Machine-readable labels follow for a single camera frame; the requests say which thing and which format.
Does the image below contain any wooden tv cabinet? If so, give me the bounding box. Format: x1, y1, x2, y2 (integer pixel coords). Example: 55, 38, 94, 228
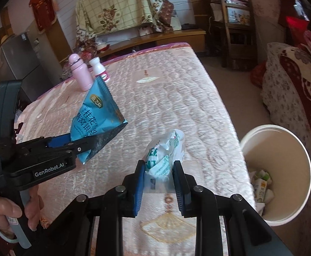
98, 29, 206, 57

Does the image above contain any pink quilted table cover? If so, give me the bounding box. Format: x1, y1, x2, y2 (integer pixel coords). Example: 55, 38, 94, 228
18, 43, 255, 255

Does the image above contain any white teal wrapper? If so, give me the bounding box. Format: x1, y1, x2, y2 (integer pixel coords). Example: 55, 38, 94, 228
143, 129, 185, 193

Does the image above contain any wooden chair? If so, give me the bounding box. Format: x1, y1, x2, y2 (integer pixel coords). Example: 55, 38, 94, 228
208, 0, 257, 71

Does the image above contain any white milk carton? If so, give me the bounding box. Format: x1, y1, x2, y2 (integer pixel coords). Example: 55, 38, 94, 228
250, 169, 273, 203

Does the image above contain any grey refrigerator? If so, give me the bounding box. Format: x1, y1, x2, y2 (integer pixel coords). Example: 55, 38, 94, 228
0, 32, 62, 103

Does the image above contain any white bottle pink label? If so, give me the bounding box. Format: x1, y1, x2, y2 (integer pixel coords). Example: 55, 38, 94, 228
89, 57, 110, 83

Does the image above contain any blue snack packet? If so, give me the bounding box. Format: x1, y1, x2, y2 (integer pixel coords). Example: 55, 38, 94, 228
70, 77, 128, 164

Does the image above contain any red hanging banner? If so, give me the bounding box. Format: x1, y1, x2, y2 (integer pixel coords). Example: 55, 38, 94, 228
29, 0, 56, 33

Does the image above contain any red cushion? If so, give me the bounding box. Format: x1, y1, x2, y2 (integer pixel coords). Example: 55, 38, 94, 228
286, 16, 310, 46

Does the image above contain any cream trash bucket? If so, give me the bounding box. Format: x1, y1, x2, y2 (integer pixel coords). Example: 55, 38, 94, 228
240, 124, 311, 227

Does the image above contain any pink water bottle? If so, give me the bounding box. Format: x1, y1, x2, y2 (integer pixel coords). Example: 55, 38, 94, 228
69, 54, 94, 91

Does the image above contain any floral cloth covered television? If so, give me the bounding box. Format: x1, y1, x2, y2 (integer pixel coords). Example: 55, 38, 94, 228
76, 0, 174, 45

